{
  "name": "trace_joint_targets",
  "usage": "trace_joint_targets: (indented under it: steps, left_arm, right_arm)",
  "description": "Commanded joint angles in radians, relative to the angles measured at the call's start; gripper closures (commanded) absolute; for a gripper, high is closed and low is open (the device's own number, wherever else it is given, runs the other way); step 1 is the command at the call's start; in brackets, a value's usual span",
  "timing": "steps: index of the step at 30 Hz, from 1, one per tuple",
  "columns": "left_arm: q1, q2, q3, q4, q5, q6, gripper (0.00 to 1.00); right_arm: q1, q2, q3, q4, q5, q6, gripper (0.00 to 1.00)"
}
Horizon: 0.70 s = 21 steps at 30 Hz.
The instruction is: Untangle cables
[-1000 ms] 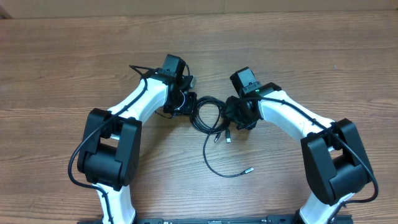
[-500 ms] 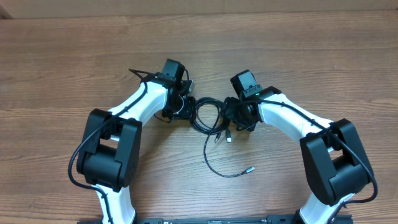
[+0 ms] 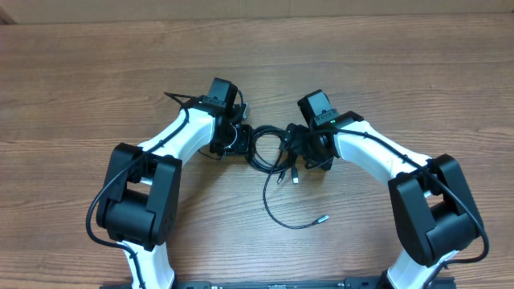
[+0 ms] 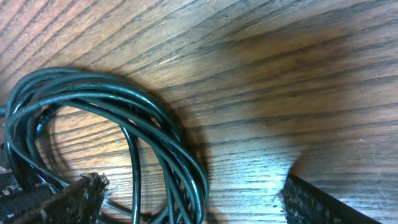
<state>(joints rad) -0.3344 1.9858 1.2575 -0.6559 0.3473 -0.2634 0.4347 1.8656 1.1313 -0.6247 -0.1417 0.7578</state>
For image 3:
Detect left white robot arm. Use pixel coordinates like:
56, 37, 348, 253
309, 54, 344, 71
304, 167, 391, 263
86, 78, 251, 288

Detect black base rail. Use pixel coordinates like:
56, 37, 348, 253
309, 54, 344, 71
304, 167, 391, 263
100, 275, 456, 289

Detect thin black USB cable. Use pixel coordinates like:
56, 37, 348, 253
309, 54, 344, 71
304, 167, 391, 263
263, 152, 330, 230

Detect thick black USB cable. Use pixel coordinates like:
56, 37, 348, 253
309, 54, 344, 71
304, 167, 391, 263
245, 124, 300, 185

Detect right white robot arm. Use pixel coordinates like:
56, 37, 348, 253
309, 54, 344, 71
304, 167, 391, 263
280, 90, 489, 289

